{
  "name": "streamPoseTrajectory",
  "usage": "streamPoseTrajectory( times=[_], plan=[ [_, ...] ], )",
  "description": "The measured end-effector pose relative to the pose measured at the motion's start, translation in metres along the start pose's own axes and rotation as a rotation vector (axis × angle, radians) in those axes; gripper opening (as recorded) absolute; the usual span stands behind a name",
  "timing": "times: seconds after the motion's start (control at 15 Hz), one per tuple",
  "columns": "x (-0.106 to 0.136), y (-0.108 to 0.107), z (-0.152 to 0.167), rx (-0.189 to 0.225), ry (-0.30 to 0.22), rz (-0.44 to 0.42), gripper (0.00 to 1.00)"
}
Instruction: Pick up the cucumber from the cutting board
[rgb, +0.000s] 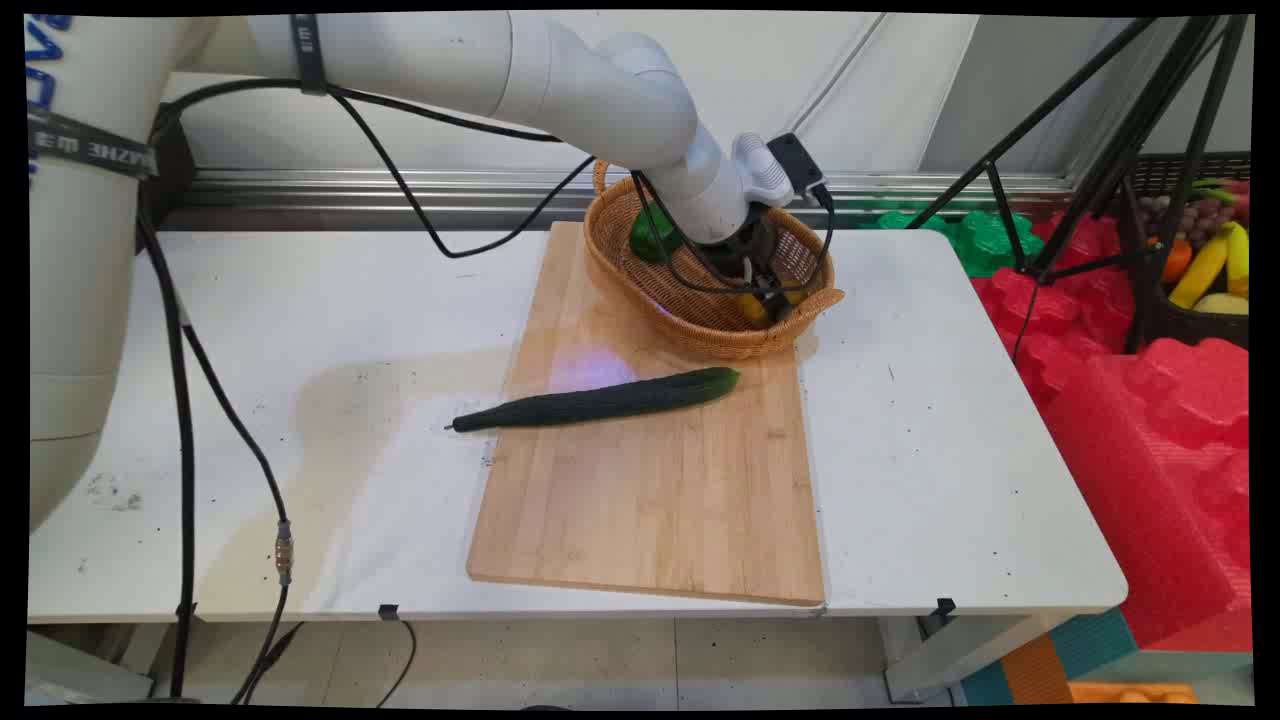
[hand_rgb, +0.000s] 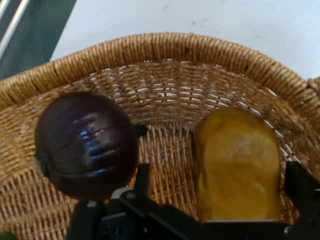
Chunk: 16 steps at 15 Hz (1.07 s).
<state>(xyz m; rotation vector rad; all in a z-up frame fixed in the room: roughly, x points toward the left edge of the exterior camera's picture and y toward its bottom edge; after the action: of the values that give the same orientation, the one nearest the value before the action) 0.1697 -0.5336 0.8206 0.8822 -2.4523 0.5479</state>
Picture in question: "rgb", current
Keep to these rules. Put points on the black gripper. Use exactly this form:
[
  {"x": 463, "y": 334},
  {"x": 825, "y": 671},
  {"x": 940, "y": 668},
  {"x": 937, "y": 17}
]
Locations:
[{"x": 742, "y": 252}]

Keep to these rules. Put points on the long dark green cucumber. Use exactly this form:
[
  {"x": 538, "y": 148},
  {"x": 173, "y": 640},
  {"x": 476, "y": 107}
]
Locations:
[{"x": 600, "y": 400}]

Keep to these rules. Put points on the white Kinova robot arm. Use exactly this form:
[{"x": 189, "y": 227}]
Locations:
[{"x": 600, "y": 90}]

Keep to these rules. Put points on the yellow bell pepper toy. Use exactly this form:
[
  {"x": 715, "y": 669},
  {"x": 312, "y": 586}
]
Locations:
[{"x": 752, "y": 309}]

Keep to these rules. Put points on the woven wicker basket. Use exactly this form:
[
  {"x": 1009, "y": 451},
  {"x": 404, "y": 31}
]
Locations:
[{"x": 720, "y": 335}]

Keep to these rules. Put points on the green bell pepper toy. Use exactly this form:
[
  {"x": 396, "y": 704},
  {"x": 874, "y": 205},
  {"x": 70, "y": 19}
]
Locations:
[{"x": 650, "y": 238}]

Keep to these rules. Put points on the green foam mat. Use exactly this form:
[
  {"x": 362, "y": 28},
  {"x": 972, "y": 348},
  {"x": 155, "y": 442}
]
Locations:
[{"x": 985, "y": 240}]

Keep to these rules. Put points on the bamboo cutting board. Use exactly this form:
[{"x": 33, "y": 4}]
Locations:
[{"x": 650, "y": 500}]

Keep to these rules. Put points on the black tripod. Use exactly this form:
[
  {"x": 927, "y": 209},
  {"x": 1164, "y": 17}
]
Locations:
[{"x": 1120, "y": 130}]

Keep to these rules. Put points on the white table leg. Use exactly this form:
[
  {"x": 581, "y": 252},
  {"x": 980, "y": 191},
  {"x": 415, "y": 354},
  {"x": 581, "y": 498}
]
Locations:
[{"x": 950, "y": 655}]

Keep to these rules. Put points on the orange fruit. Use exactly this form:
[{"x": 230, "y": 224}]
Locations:
[{"x": 1177, "y": 260}]

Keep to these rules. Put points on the red foam mats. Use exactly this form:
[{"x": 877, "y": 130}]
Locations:
[{"x": 1150, "y": 450}]

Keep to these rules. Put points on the black woven fruit basket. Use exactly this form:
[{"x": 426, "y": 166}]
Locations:
[{"x": 1190, "y": 325}]

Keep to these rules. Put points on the large yellow banana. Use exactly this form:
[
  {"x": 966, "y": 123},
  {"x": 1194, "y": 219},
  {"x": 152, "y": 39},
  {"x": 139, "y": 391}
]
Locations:
[{"x": 1200, "y": 270}]

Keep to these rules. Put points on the purple grape bunch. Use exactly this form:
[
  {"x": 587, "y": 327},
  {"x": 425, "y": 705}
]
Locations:
[{"x": 1195, "y": 215}]

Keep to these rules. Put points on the pale yellow fruit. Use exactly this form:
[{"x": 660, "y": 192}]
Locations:
[{"x": 1222, "y": 304}]

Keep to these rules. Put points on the red and green fruit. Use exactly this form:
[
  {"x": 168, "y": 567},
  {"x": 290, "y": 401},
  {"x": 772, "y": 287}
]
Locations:
[{"x": 1225, "y": 190}]

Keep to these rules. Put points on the teal and orange floor mat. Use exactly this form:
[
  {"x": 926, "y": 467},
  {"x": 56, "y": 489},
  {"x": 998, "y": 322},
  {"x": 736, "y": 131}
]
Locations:
[{"x": 1040, "y": 670}]

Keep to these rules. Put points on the small yellow banana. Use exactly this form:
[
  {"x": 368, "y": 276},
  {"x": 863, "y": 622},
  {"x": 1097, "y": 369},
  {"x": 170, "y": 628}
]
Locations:
[{"x": 1238, "y": 258}]

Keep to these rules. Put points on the orange tray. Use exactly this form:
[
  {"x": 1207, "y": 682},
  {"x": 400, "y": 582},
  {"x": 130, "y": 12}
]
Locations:
[{"x": 1130, "y": 693}]

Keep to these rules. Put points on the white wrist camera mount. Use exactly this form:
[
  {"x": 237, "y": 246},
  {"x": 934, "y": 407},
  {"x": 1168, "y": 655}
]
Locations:
[{"x": 760, "y": 172}]

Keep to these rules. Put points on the aluminium wall rail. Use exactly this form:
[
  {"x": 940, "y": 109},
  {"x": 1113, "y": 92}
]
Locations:
[{"x": 400, "y": 195}]

